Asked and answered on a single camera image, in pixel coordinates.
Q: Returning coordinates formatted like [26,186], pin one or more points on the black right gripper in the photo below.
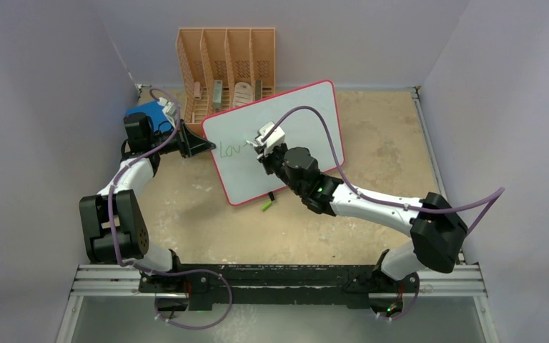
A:
[266,159]

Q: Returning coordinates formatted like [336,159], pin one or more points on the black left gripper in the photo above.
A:
[189,143]

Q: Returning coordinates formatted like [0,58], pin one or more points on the green marker cap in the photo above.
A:
[266,206]

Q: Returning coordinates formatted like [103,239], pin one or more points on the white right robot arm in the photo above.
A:
[436,235]

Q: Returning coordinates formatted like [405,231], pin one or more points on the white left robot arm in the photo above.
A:
[113,227]

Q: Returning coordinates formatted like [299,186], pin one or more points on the pink-framed whiteboard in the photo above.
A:
[309,118]

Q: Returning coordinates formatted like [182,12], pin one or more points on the orange plastic file organizer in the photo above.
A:
[213,61]

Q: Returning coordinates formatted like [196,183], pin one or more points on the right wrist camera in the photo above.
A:
[268,137]

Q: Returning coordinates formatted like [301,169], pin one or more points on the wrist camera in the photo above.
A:
[169,109]
[268,137]

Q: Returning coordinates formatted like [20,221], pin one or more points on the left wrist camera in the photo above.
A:
[169,109]

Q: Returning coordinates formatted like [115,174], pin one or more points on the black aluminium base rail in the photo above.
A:
[353,286]

